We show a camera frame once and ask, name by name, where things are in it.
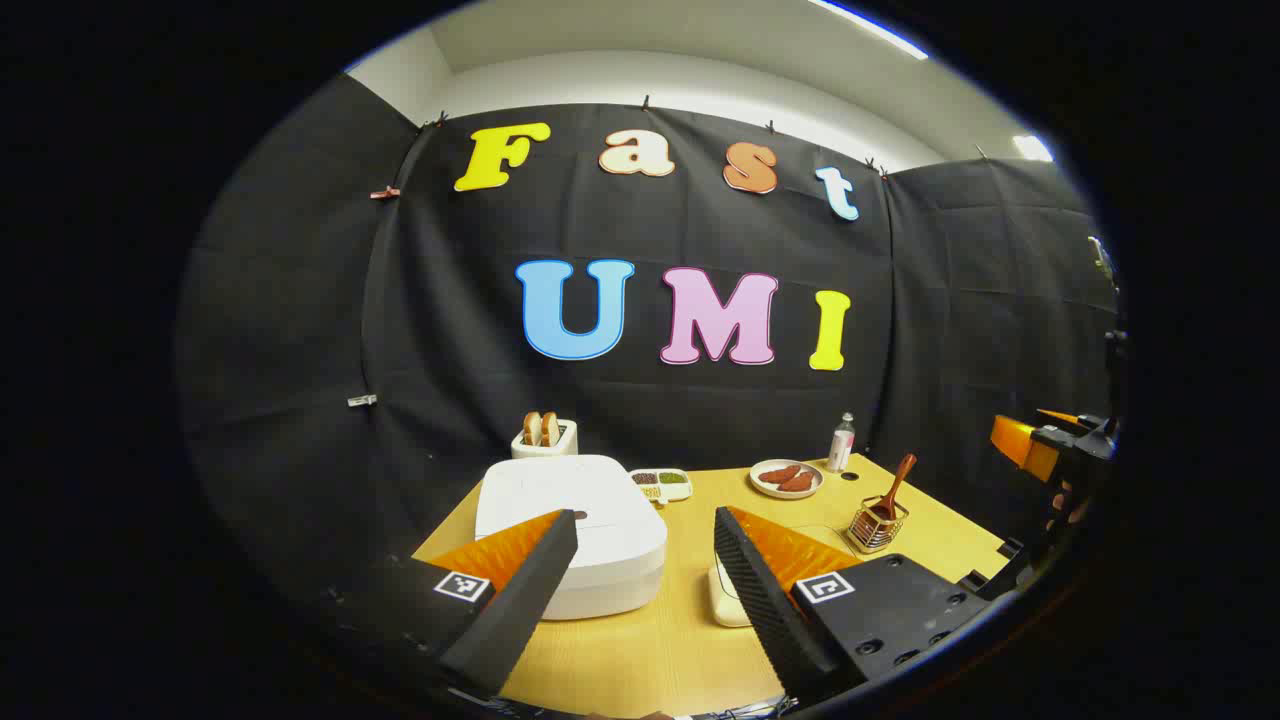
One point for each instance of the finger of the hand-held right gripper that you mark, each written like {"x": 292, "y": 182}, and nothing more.
{"x": 1060, "y": 415}
{"x": 1025, "y": 445}

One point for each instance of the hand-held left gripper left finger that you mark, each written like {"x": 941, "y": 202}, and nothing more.
{"x": 520, "y": 600}

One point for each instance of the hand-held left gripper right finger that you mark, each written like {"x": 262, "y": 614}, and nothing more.
{"x": 760, "y": 600}

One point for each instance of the white rice heap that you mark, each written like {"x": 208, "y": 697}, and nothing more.
{"x": 728, "y": 600}

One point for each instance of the white rice cooker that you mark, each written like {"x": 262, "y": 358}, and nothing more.
{"x": 560, "y": 490}

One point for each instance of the brown wooden spoon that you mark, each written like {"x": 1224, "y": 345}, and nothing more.
{"x": 898, "y": 480}

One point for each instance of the white round plate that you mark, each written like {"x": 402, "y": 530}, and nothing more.
{"x": 765, "y": 488}

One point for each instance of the red sausage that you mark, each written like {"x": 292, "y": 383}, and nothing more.
{"x": 798, "y": 483}
{"x": 780, "y": 474}

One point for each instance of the white divided grain dish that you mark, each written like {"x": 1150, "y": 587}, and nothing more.
{"x": 662, "y": 485}

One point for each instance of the white toaster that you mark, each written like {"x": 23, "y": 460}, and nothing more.
{"x": 565, "y": 445}

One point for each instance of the toasted bread slice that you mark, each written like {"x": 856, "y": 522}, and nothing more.
{"x": 550, "y": 428}
{"x": 532, "y": 428}

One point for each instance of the clear bottle with pink label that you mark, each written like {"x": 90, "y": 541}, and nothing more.
{"x": 841, "y": 445}

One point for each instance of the ceiling light panel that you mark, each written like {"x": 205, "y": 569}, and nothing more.
{"x": 1032, "y": 148}

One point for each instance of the black backdrop cloth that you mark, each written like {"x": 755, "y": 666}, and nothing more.
{"x": 450, "y": 300}

